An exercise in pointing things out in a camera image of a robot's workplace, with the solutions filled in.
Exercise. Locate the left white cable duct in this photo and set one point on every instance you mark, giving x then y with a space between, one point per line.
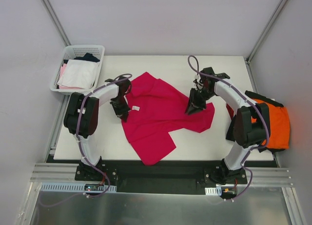
77 187

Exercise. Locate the right white cable duct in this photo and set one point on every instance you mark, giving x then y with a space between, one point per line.
213 191

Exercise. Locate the aluminium front rail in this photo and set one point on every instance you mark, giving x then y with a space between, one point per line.
262 176

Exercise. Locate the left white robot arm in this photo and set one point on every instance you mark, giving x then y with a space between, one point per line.
81 120

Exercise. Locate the white cable duct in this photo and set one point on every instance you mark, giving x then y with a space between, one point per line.
213 191
77 187

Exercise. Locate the orange folded t shirt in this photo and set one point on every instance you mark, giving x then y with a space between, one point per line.
278 122

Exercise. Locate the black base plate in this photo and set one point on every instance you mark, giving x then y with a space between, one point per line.
165 177

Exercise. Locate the right aluminium frame post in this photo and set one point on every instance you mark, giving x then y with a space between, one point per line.
266 30

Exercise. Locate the white plastic basket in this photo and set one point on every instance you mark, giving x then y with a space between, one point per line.
69 53

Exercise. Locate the black folded t shirt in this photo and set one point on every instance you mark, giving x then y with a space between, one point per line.
263 95

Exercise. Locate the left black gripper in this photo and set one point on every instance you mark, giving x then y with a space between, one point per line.
119 108

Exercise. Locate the dark navy cloth in basket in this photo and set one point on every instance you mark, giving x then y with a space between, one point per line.
88 57

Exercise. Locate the magenta t shirt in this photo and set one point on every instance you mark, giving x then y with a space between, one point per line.
157 108

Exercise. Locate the left aluminium frame post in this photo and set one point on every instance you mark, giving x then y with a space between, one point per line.
56 22

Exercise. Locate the white cloth in basket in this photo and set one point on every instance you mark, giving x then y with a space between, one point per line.
80 74

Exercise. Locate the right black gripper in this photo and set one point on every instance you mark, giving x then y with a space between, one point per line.
196 98

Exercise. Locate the pink cloth in basket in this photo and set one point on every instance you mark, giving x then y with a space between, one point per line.
62 69

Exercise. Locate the aluminium frame post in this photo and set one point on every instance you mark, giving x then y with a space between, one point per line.
266 30
56 22

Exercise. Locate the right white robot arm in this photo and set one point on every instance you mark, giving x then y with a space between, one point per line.
251 123

